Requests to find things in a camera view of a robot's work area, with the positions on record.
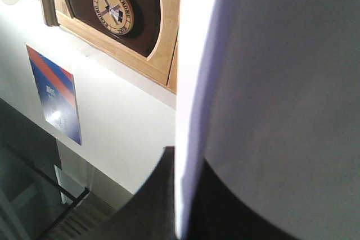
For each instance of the white paper sheet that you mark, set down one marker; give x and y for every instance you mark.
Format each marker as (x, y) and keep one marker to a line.
(267, 122)

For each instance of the round emblem wooden plaque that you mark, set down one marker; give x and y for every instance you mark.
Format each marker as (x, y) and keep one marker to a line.
(142, 34)

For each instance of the blue and red card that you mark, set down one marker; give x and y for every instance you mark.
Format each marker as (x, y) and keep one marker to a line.
(56, 90)

